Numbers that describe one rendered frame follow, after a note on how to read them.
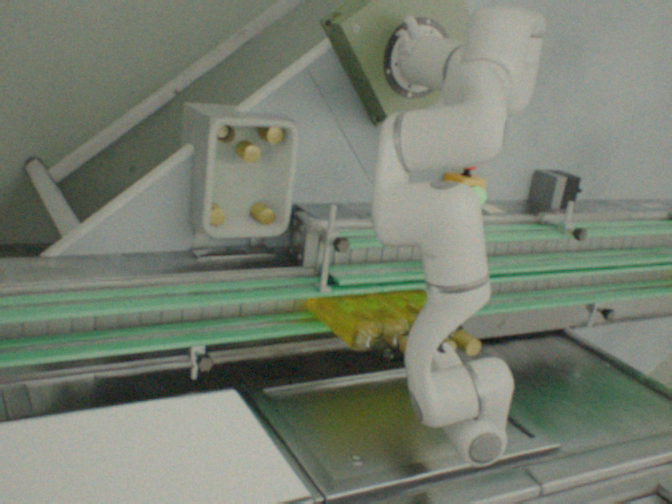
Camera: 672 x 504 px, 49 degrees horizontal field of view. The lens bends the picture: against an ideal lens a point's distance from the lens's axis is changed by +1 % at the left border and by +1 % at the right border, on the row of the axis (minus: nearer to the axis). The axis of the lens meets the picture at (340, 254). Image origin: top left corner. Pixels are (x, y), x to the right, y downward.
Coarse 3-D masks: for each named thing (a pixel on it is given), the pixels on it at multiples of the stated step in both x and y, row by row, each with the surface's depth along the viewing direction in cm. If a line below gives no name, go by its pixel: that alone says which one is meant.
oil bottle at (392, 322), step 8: (352, 296) 144; (360, 296) 144; (368, 296) 144; (376, 296) 145; (360, 304) 141; (368, 304) 140; (376, 304) 141; (384, 304) 141; (376, 312) 137; (384, 312) 138; (392, 312) 138; (384, 320) 135; (392, 320) 135; (400, 320) 135; (384, 328) 134; (392, 328) 134; (400, 328) 134; (408, 328) 135; (384, 336) 134; (392, 336) 134; (392, 344) 134
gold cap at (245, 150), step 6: (240, 144) 140; (246, 144) 139; (252, 144) 139; (240, 150) 139; (246, 150) 138; (252, 150) 138; (258, 150) 139; (240, 156) 140; (246, 156) 138; (252, 156) 139; (258, 156) 139; (252, 162) 139
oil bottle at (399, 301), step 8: (384, 296) 145; (392, 296) 145; (400, 296) 145; (408, 296) 146; (392, 304) 142; (400, 304) 142; (408, 304) 142; (416, 304) 143; (400, 312) 139; (408, 312) 138; (416, 312) 139; (408, 320) 137
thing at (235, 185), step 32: (256, 128) 142; (288, 128) 138; (224, 160) 141; (288, 160) 141; (224, 192) 143; (256, 192) 147; (288, 192) 142; (224, 224) 142; (256, 224) 145; (288, 224) 144
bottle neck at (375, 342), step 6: (372, 336) 131; (378, 336) 131; (372, 342) 130; (378, 342) 129; (384, 342) 128; (372, 348) 129; (378, 348) 128; (384, 348) 127; (390, 348) 128; (378, 354) 128; (384, 354) 129; (390, 354) 129; (384, 360) 128
